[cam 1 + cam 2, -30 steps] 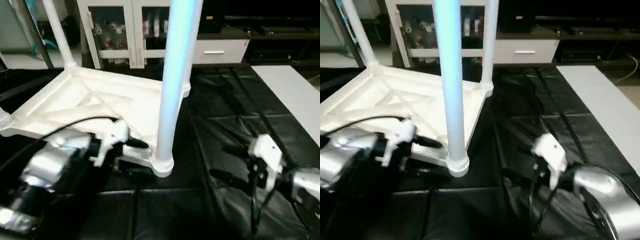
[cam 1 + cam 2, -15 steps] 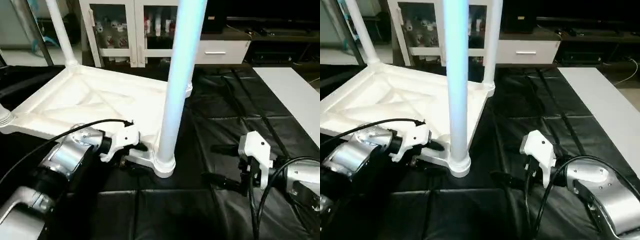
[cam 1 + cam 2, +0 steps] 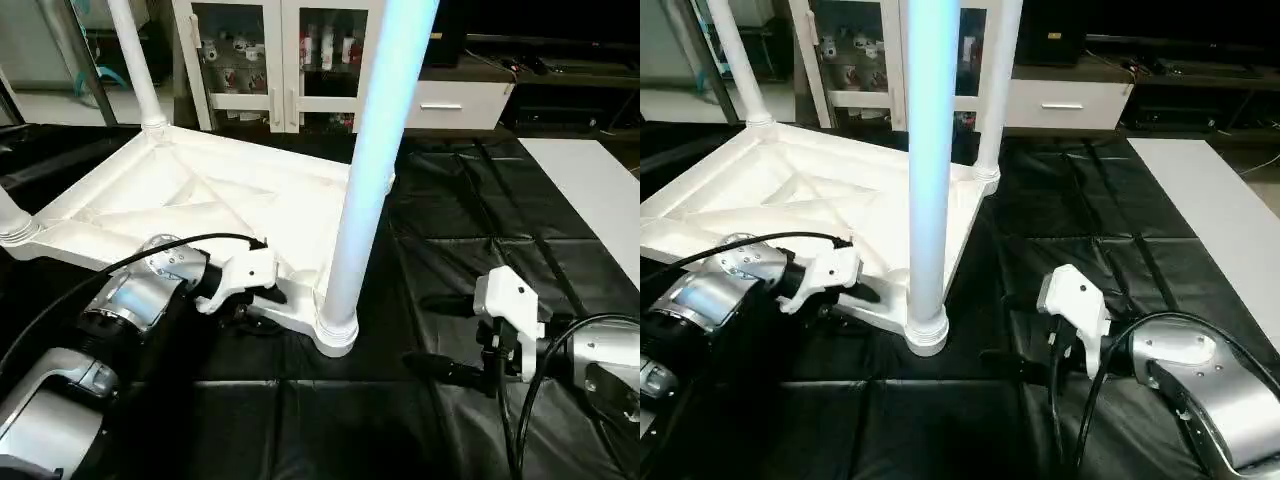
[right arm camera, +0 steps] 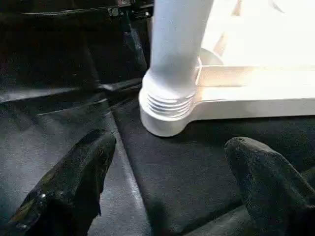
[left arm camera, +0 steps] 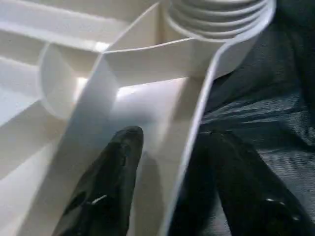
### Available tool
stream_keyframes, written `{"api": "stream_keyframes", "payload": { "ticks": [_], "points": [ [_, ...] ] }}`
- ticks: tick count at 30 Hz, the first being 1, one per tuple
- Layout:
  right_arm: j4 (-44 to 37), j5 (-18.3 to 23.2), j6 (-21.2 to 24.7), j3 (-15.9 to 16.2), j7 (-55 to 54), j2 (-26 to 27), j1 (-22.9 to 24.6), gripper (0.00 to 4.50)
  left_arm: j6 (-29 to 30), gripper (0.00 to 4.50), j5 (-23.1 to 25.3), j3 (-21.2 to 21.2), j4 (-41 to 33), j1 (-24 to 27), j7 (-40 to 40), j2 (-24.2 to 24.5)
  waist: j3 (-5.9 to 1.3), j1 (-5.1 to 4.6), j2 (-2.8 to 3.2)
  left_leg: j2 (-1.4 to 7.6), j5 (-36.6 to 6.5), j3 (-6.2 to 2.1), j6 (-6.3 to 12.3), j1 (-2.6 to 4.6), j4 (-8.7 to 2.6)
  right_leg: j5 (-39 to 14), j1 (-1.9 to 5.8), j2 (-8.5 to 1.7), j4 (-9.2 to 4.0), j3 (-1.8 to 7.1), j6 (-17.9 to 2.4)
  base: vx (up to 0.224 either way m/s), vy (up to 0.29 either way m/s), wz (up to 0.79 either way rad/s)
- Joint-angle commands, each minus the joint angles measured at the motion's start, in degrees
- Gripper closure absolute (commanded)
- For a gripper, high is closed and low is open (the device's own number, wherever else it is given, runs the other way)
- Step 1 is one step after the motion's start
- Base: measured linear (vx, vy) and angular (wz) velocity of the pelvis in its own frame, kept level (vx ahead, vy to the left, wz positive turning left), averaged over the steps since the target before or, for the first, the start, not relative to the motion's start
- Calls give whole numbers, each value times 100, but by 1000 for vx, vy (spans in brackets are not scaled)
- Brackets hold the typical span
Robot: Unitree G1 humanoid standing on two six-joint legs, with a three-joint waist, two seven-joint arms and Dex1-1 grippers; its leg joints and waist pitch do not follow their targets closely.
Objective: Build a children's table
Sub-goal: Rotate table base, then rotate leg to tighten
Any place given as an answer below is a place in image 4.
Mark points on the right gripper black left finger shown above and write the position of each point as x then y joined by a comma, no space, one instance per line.
69,191

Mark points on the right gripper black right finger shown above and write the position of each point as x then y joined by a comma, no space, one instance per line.
273,191

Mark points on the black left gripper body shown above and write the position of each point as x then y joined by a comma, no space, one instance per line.
130,7

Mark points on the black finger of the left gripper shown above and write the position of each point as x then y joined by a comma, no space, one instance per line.
135,46

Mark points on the white plastic table leg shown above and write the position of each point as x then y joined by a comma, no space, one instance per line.
172,49

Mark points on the white plastic table top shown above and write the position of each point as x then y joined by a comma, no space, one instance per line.
246,61

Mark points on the black work mat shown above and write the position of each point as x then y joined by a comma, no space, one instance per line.
61,110

